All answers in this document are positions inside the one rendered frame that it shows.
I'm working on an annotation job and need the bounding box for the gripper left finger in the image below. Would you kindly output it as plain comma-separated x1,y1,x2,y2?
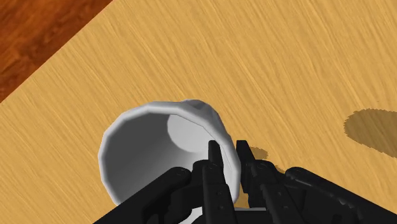
93,140,240,224

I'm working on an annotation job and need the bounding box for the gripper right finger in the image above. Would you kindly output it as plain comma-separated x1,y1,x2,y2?
235,139,397,224

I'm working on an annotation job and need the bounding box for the white cup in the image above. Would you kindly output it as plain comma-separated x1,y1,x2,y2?
97,99,242,224

